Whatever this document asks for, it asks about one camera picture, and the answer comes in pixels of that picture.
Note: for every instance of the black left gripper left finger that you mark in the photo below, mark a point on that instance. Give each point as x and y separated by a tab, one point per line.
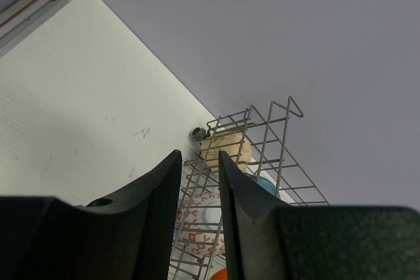
126	234

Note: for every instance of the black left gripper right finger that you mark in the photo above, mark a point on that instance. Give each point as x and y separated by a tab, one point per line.
265	238

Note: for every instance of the orange bowl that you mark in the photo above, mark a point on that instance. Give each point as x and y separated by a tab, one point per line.
220	275

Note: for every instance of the blue white patterned bowl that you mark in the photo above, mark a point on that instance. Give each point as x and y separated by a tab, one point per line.
198	220

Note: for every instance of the tan bowl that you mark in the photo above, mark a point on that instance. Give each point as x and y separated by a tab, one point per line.
236	145

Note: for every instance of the grey wire dish rack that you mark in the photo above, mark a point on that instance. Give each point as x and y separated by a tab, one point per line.
270	159

